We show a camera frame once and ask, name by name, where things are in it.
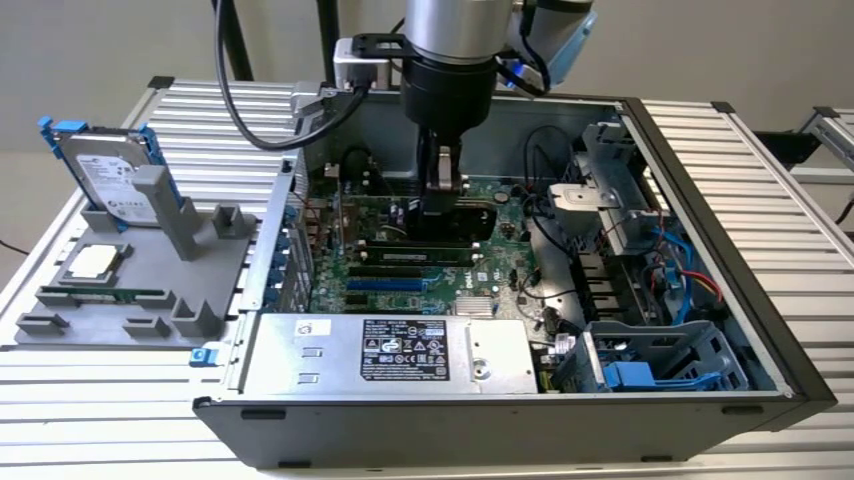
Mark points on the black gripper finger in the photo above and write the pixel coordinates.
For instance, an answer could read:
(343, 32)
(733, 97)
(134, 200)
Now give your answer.
(442, 202)

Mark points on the green graphics card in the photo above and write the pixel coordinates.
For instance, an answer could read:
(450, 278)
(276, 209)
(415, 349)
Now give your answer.
(477, 222)

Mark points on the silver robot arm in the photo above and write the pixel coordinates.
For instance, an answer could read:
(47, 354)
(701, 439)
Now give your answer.
(454, 25)

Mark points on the silver coin battery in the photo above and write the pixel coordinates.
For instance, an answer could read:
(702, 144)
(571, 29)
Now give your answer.
(502, 195)

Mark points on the green RAM stick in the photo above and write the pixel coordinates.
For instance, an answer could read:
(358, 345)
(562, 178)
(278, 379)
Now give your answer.
(414, 256)
(100, 296)

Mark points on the green motherboard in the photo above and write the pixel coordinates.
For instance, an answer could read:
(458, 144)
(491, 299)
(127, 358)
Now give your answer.
(497, 260)

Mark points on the black expansion slot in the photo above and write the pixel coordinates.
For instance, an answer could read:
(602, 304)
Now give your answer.
(387, 273)

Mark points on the blue expansion slot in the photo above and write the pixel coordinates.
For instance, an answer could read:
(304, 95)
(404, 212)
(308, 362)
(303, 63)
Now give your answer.
(387, 287)

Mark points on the silver finned heat sink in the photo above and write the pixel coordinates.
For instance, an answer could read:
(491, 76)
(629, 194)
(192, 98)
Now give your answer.
(475, 306)

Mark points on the black stand pole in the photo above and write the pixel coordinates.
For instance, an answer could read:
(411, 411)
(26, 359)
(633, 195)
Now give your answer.
(242, 55)
(327, 20)

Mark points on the silver power supply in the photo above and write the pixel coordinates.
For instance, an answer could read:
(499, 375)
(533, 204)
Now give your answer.
(334, 360)

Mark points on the black table corner cap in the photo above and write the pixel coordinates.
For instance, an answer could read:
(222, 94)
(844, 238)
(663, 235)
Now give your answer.
(722, 107)
(162, 82)

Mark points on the grey disk bay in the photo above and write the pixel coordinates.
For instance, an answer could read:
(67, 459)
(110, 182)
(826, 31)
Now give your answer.
(667, 335)

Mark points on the blue disk bay clip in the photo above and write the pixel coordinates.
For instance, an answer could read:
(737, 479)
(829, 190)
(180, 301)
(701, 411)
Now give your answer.
(627, 375)

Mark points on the grey parts rack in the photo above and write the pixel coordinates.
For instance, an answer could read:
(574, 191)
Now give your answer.
(154, 270)

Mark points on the open black PC case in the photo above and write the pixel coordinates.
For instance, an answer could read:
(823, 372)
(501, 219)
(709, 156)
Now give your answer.
(467, 435)

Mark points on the blue case latch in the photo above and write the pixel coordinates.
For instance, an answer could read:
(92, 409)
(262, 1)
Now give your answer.
(200, 357)

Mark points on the hard disk in blue carrier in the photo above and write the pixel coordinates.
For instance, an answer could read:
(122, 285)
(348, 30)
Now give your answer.
(100, 170)

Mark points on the silver CPU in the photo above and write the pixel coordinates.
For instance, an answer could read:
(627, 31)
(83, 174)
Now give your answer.
(90, 262)

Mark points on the metal slat side table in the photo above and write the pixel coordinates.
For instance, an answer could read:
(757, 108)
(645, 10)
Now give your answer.
(834, 130)

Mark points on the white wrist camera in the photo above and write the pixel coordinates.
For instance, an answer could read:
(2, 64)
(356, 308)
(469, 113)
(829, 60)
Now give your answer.
(517, 75)

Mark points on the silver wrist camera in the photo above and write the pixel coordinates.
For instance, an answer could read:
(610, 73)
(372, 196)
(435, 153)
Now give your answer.
(350, 55)

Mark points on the metal drive bracket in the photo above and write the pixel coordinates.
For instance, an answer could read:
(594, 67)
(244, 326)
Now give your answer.
(581, 197)

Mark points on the black table bracket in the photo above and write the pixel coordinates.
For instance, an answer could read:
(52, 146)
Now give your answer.
(787, 147)

